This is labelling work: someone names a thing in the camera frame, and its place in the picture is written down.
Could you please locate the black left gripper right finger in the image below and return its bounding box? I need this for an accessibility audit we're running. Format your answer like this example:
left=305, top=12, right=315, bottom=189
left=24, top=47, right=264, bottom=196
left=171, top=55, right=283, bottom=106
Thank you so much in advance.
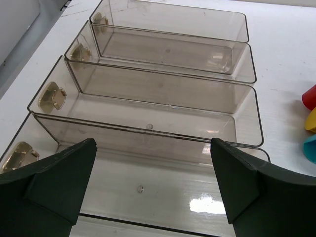
left=210, top=138, right=316, bottom=237

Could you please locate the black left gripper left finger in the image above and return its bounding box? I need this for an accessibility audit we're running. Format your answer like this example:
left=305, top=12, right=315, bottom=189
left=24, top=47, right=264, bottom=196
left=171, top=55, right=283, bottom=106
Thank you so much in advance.
left=0, top=138, right=97, bottom=237

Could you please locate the teal frog lego brick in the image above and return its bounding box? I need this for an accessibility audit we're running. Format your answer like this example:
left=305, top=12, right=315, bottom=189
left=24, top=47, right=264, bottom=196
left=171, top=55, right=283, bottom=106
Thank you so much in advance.
left=303, top=134, right=316, bottom=163

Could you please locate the yellow curved lego brick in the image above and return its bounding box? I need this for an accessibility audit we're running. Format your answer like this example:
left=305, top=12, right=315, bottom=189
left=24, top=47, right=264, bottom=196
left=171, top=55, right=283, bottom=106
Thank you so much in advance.
left=305, top=108, right=316, bottom=133

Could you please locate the red curved lego brick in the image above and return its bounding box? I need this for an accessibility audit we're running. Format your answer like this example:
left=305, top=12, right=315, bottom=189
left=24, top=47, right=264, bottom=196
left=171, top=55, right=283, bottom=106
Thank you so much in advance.
left=302, top=85, right=316, bottom=111

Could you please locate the clear bin nearest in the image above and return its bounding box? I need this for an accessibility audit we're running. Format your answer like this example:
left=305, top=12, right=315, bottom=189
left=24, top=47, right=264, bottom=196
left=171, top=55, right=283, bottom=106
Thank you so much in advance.
left=0, top=112, right=271, bottom=237

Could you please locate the clear bin farthest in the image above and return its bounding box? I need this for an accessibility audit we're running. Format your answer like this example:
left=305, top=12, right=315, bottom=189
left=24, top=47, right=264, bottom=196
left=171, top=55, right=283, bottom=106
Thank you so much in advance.
left=89, top=0, right=249, bottom=42

